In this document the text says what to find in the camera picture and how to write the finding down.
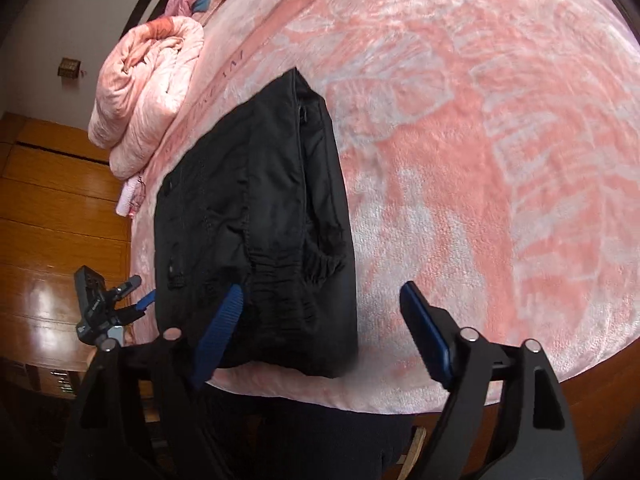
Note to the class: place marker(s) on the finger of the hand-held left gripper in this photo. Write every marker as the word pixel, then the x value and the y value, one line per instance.
pixel 131 282
pixel 145 301

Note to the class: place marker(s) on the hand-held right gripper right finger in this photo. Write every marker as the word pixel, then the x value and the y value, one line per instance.
pixel 425 330

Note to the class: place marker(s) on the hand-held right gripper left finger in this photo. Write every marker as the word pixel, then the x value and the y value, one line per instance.
pixel 220 330

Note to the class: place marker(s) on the black pants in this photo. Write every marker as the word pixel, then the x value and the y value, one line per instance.
pixel 260 220

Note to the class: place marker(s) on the small pink striped cloth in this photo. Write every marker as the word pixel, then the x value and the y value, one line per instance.
pixel 130 197

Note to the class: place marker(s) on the wooden wardrobe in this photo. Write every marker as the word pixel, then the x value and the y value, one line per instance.
pixel 60 200

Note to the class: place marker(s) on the pink floral blanket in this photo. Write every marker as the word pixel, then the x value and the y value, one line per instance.
pixel 475 185

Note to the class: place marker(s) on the rolled pink quilt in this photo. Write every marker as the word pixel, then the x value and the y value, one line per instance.
pixel 145 90

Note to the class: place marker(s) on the black headboard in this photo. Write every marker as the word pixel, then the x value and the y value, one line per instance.
pixel 150 2

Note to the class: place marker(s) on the brown wall fixture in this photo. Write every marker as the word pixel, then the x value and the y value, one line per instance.
pixel 69 67

